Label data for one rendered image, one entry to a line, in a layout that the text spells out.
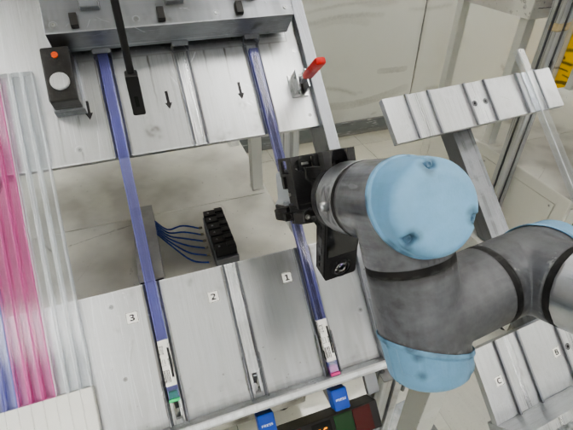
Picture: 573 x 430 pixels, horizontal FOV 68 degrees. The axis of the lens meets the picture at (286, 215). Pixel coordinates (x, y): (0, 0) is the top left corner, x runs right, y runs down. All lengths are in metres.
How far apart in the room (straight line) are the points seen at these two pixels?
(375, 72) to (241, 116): 2.17
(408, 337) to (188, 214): 0.84
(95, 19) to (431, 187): 0.50
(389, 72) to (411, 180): 2.56
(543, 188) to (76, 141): 1.20
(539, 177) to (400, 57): 1.62
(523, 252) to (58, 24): 0.60
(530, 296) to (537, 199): 1.03
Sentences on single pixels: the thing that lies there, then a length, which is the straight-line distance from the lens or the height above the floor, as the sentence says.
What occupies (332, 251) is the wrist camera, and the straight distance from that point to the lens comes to 0.50.
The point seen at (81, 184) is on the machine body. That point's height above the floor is 0.62.
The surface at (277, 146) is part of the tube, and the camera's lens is 0.65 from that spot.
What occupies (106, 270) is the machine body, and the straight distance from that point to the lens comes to 1.02.
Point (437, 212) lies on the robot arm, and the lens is 0.31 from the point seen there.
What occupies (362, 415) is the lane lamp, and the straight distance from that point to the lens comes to 0.70.
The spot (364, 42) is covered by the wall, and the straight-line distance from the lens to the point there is 2.69.
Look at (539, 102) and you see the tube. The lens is 0.82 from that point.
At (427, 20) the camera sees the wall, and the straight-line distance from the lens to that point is 2.89.
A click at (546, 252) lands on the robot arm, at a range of 0.43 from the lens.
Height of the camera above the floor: 1.28
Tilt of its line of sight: 37 degrees down
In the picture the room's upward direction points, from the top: straight up
